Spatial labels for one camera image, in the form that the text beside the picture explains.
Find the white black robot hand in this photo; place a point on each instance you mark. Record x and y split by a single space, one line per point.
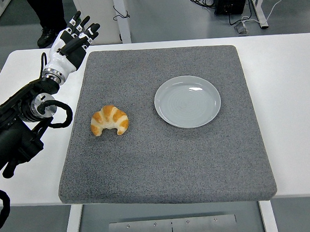
62 57

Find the golden croissant bread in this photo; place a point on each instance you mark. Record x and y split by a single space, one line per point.
110 116

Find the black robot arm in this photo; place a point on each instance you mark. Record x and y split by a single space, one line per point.
14 135

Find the grey round plate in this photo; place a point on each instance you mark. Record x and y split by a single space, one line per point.
188 106

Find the grey speckled mat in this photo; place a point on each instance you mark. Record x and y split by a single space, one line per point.
160 160

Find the white table leg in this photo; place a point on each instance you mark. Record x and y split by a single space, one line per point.
72 226
269 219

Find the white desk leg with foot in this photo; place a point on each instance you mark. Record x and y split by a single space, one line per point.
259 7

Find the white desk post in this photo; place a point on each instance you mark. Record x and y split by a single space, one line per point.
124 31

